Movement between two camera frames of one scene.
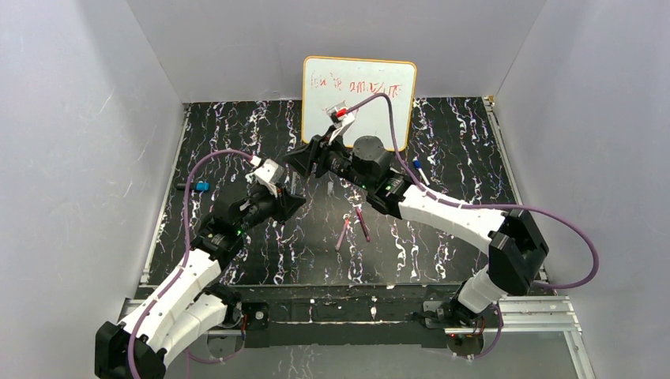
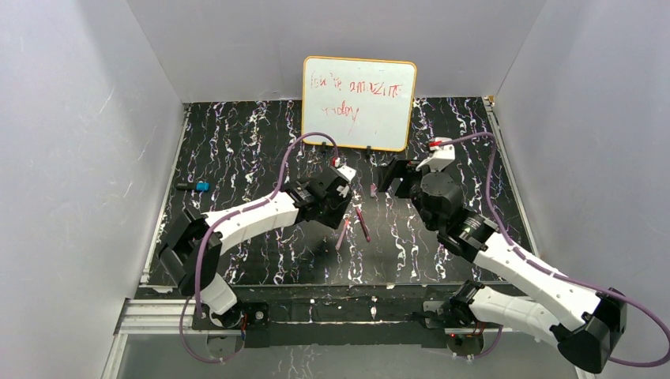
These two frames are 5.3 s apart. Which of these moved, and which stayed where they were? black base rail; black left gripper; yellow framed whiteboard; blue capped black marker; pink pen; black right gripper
Moved: black right gripper; black left gripper
Stayed: blue capped black marker; black base rail; yellow framed whiteboard; pink pen
